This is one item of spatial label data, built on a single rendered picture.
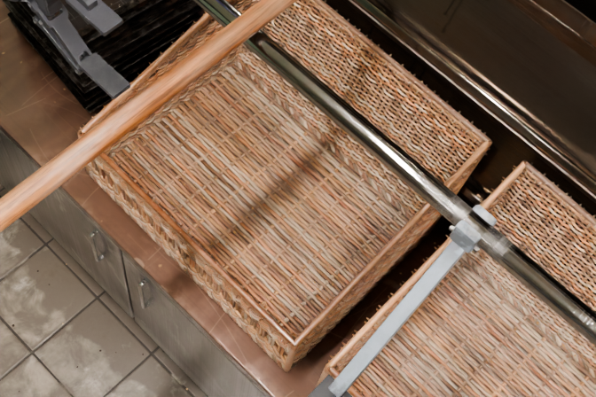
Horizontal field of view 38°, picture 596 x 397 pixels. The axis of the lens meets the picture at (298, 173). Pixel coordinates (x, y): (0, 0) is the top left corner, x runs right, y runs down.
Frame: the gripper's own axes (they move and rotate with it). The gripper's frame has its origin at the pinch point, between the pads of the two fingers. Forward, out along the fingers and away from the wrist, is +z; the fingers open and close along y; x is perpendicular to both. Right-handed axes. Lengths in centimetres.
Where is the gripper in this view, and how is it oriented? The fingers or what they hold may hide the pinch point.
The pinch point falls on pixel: (112, 56)
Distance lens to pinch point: 112.4
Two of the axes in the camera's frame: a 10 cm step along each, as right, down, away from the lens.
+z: 7.2, 6.4, -2.6
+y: -1.1, 4.7, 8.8
